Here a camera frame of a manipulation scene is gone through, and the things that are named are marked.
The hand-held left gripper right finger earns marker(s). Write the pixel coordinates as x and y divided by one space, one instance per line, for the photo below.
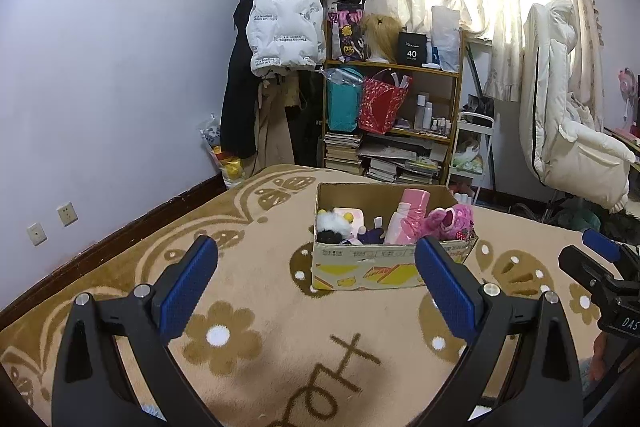
447 287

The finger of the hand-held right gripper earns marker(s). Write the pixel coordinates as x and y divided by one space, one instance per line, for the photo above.
580 264
600 243

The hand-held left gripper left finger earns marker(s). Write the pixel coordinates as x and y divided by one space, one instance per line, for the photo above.
187 289

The magenta plush toy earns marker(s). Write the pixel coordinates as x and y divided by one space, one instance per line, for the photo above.
450 222

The printed cardboard box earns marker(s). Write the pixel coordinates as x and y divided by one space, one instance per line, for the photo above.
350 267

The pink spiral fish cake plush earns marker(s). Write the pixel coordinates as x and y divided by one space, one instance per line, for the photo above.
350 213

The plush toy with yellow pompoms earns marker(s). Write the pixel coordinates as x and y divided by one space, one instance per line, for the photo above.
329 227

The person's right hand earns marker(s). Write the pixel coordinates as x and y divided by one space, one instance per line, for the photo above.
598 359

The beige flower-patterned rug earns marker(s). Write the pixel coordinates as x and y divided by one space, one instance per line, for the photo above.
250 257

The light blue fleece garment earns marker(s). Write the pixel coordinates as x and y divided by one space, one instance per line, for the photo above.
589 399

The pile of magazines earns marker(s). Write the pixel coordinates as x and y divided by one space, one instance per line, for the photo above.
400 169

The white padded chair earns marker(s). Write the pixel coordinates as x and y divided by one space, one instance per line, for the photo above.
565 117

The plastic bag with toys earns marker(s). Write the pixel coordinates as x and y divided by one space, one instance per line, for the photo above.
222 157

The white trolley cart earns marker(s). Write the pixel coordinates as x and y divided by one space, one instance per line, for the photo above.
472 152

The stack of books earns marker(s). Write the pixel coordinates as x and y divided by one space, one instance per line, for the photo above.
342 152

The group of small white bottles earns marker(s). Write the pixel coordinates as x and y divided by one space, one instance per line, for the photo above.
432 114

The beige coat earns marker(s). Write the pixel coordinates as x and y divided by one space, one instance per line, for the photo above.
275 127

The red gift bag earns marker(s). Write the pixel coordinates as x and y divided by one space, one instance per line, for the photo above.
382 107

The black coat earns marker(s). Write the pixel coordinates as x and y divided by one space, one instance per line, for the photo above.
240 97

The wooden shelf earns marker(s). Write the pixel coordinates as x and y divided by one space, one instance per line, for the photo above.
440 79

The teal bag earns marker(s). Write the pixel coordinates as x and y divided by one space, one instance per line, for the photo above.
342 104

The black hanging garment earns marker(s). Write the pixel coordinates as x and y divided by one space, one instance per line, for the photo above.
309 117

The black box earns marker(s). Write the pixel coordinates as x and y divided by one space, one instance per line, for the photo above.
412 48

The white plastic bag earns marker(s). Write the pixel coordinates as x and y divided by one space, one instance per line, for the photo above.
445 37

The blond wig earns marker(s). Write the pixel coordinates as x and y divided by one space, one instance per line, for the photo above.
382 34

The black patterned tote bag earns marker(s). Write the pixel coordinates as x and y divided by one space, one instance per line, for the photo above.
347 32

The white puffer jacket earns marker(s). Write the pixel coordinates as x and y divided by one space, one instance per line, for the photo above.
285 7

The white wall socket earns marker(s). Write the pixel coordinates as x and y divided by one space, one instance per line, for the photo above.
36 234
67 214

